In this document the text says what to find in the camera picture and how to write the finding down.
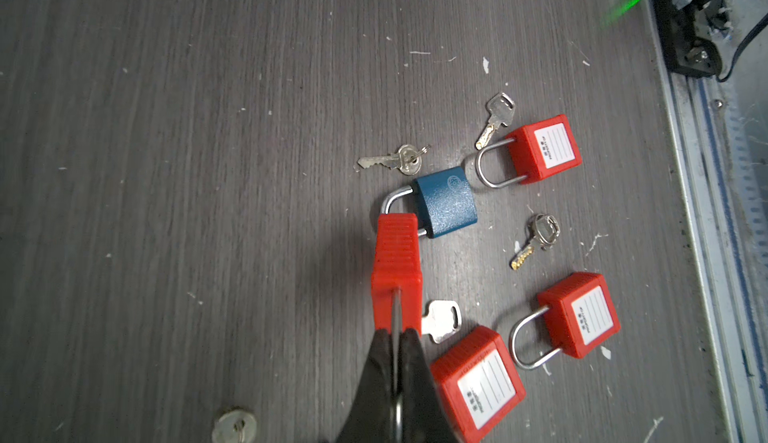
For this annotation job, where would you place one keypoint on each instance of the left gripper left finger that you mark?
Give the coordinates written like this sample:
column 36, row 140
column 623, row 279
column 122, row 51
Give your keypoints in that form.
column 371, row 417

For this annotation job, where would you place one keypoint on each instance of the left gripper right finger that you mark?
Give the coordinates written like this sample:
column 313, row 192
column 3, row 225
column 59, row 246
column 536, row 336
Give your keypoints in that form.
column 422, row 417

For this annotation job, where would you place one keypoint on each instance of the red padlock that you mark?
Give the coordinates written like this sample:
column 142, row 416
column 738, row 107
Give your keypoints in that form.
column 396, row 292
column 538, row 151
column 579, row 315
column 478, row 383

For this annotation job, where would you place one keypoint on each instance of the blue padlock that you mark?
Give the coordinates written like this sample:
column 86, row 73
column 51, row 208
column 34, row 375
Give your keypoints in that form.
column 445, row 202

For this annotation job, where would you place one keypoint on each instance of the silver key of blue padlock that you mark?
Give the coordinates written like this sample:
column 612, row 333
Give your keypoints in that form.
column 408, row 159

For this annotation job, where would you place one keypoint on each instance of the silver key with brass tip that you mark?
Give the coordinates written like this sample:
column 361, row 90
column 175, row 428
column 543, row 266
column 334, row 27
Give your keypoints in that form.
column 442, row 320

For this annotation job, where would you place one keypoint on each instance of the round silver key head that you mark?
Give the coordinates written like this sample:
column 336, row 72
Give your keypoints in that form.
column 237, row 425

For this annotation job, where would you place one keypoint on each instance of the loose silver key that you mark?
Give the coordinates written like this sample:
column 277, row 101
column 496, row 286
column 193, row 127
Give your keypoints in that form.
column 543, row 231

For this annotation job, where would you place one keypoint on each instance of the silver key by red padlock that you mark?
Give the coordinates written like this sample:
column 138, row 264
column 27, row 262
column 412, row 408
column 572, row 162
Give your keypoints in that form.
column 501, row 109

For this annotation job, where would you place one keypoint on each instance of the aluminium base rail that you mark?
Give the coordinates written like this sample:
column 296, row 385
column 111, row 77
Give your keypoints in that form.
column 719, row 127

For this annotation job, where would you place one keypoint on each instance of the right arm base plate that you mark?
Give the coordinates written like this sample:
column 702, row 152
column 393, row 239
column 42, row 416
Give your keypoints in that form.
column 687, row 50

